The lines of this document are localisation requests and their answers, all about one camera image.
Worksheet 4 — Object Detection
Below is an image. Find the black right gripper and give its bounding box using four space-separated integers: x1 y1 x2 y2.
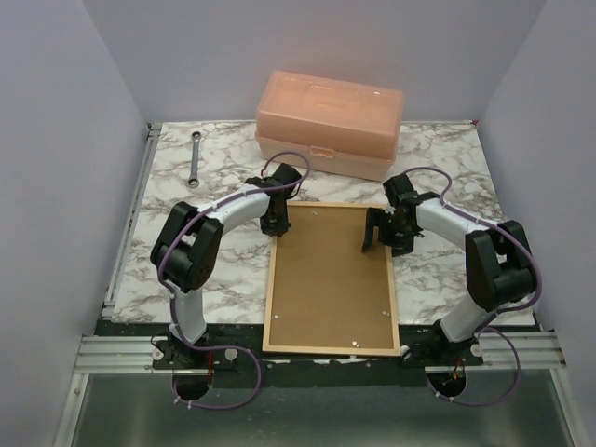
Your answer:
361 207 413 258

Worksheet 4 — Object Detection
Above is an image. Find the brown frame backing board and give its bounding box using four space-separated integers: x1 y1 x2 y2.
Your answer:
269 207 396 349

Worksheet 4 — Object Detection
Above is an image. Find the light wooden picture frame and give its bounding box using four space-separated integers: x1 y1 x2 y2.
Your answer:
261 201 401 355

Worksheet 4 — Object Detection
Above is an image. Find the translucent orange plastic box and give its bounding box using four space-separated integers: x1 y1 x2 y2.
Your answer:
255 71 404 181

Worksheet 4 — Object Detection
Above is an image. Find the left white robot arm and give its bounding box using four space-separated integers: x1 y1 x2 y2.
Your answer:
150 163 305 368

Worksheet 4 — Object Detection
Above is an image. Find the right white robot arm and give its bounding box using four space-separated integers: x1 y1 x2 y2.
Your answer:
361 173 541 365

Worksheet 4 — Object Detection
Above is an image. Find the silver ratchet wrench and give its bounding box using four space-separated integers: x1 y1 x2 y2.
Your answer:
187 131 202 188

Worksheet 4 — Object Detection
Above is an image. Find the black table edge rail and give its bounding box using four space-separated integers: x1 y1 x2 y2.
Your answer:
95 320 456 388

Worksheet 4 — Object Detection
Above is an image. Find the aluminium side rail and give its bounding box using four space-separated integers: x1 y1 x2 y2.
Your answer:
101 123 162 319

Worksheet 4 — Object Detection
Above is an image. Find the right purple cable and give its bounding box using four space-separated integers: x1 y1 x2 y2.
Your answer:
400 167 545 405

